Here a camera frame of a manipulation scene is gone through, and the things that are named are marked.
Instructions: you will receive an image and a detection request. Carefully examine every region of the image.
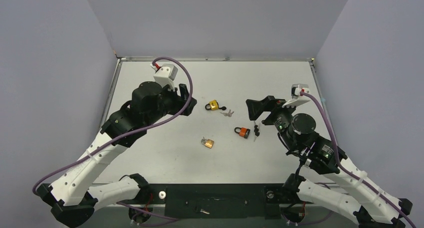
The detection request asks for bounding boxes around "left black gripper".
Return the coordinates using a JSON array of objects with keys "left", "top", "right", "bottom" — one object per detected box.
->
[{"left": 145, "top": 82, "right": 196, "bottom": 128}]

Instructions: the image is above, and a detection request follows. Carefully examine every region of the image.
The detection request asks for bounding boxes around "black-headed key bunch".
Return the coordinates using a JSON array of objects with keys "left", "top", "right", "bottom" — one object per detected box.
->
[{"left": 253, "top": 121, "right": 261, "bottom": 142}]

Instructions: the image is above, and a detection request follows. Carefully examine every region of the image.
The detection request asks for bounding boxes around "orange padlock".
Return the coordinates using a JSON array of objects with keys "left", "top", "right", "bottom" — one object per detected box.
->
[{"left": 234, "top": 127, "right": 251, "bottom": 139}]

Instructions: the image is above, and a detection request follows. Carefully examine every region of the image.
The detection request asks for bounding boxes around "silver key bunch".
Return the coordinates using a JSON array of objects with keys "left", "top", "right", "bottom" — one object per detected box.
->
[{"left": 221, "top": 110, "right": 234, "bottom": 117}]

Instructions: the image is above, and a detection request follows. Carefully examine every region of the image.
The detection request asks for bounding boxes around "yellow padlock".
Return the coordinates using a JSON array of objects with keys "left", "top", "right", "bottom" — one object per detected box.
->
[{"left": 204, "top": 100, "right": 227, "bottom": 111}]

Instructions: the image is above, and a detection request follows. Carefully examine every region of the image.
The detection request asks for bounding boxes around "small brass padlock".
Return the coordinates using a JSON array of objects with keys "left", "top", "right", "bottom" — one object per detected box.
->
[{"left": 200, "top": 137, "right": 215, "bottom": 149}]

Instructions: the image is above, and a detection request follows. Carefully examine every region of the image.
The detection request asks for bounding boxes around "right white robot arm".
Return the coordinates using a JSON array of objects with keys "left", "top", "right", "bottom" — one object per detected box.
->
[{"left": 246, "top": 96, "right": 412, "bottom": 227}]

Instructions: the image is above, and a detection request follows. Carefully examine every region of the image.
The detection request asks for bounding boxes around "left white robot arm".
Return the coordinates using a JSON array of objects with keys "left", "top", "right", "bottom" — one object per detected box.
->
[{"left": 34, "top": 81, "right": 197, "bottom": 227}]

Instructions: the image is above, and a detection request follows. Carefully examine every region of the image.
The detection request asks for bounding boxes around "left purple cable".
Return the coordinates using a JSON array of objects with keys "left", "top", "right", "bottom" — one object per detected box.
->
[{"left": 32, "top": 56, "right": 194, "bottom": 196}]

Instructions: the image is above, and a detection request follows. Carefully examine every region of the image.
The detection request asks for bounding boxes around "purple cable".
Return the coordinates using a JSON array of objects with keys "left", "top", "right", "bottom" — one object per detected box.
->
[
  {"left": 299, "top": 92, "right": 417, "bottom": 228},
  {"left": 32, "top": 56, "right": 194, "bottom": 196}
]

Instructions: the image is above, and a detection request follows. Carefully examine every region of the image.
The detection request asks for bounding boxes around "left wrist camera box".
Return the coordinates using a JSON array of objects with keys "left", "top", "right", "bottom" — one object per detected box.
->
[{"left": 150, "top": 63, "right": 178, "bottom": 91}]

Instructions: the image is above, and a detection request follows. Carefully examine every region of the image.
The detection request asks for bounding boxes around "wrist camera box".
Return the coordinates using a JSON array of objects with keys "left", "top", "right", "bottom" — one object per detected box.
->
[
  {"left": 150, "top": 63, "right": 178, "bottom": 91},
  {"left": 282, "top": 84, "right": 310, "bottom": 108}
]

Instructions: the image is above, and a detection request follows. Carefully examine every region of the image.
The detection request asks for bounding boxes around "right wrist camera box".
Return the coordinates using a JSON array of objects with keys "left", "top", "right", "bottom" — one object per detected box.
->
[{"left": 282, "top": 84, "right": 310, "bottom": 108}]

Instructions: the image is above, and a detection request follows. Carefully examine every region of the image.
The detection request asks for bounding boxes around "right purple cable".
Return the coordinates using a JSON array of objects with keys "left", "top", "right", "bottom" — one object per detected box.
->
[{"left": 299, "top": 92, "right": 417, "bottom": 228}]

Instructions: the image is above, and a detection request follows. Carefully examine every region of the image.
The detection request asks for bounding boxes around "aluminium table edge rail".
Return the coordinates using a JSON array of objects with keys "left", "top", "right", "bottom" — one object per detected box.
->
[{"left": 99, "top": 58, "right": 122, "bottom": 129}]

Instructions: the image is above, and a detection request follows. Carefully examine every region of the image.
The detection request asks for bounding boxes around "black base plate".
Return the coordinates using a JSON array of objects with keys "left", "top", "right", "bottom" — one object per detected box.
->
[{"left": 124, "top": 183, "right": 302, "bottom": 219}]

